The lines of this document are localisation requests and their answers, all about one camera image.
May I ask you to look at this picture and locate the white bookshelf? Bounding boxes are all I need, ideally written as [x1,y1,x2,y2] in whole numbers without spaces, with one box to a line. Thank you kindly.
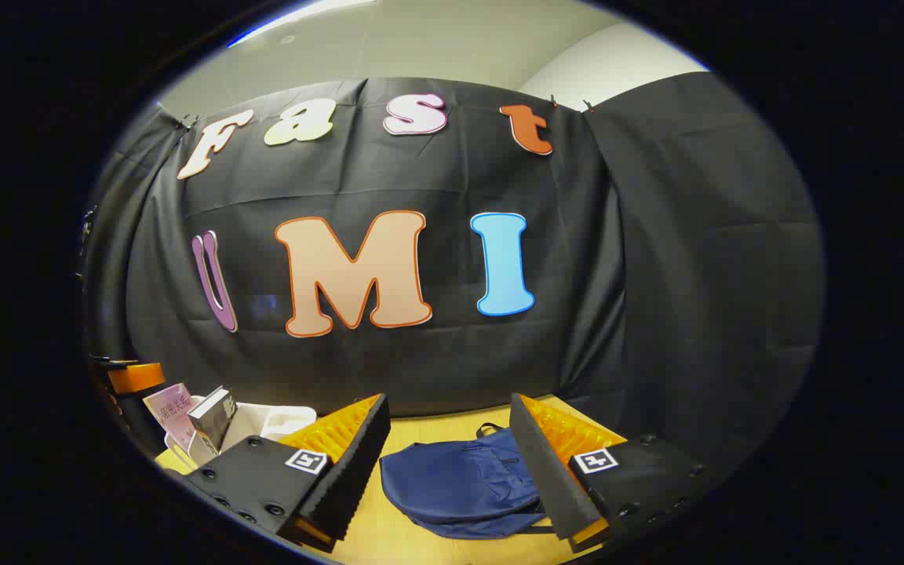
[165,399,319,468]

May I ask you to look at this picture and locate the black backdrop cloth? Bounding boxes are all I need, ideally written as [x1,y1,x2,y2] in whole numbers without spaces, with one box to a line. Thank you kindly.
[79,71,826,491]

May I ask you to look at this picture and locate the black and white book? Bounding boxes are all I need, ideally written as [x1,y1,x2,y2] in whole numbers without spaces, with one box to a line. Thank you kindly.
[187,385,238,453]

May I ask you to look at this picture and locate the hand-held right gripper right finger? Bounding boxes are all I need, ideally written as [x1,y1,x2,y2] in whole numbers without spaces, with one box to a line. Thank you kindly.
[508,392,709,555]

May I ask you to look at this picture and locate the blue schoolbag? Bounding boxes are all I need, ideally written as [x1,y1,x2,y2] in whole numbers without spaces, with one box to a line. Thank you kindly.
[378,423,556,541]

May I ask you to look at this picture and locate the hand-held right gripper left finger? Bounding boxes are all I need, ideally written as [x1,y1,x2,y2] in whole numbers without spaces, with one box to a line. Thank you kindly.
[184,392,392,554]

